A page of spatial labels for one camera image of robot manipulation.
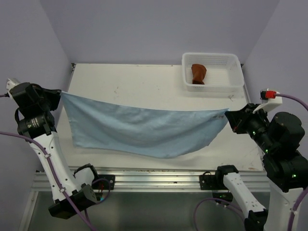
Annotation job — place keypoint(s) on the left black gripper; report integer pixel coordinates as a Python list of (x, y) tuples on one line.
[(54, 95)]

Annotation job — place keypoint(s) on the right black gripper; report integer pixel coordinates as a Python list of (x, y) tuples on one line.
[(238, 117)]

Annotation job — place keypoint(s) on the rust brown towel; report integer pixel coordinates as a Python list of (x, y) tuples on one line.
[(198, 74)]

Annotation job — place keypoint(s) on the light blue towel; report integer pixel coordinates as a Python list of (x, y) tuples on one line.
[(150, 132)]

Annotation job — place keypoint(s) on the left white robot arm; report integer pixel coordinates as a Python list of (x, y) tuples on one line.
[(71, 191)]

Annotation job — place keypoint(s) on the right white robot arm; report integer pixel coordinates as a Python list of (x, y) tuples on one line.
[(286, 168)]

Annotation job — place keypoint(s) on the white plastic basket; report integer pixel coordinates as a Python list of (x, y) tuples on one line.
[(223, 72)]

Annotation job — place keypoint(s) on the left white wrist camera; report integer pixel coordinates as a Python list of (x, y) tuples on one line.
[(10, 84)]

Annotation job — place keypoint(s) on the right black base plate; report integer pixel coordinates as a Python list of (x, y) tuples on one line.
[(208, 181)]

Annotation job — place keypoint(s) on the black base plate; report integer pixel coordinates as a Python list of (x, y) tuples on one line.
[(104, 181), (208, 181)]

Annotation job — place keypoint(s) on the aluminium mounting rail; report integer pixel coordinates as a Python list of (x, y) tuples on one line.
[(157, 180)]

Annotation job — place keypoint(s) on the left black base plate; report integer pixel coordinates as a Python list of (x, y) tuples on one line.
[(104, 181)]

